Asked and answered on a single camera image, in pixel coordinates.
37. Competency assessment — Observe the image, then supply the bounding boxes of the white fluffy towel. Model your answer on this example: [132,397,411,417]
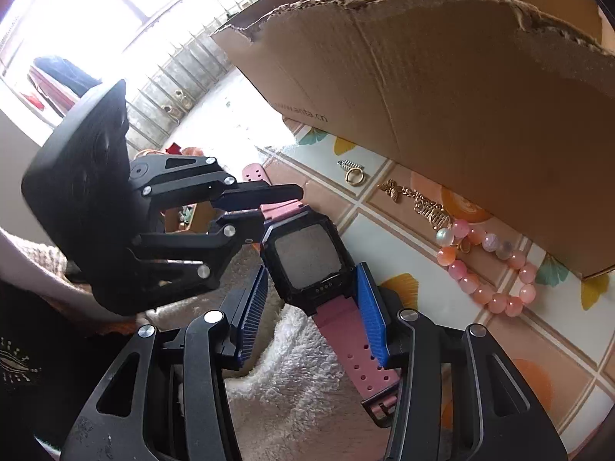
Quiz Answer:
[144,297,391,461]

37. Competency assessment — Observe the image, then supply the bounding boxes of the pink orange bead bracelet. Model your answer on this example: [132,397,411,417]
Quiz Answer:
[434,218,539,318]

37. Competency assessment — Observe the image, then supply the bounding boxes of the patterned tile tablecloth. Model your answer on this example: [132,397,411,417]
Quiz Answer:
[252,120,614,460]

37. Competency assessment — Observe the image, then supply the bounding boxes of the pink strap smart watch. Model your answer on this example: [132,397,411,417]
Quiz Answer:
[241,162,404,429]

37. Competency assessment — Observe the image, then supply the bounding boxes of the brown cardboard box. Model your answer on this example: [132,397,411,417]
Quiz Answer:
[213,0,614,279]

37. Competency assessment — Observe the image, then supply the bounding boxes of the small gold clip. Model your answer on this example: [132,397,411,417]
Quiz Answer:
[338,159,362,171]

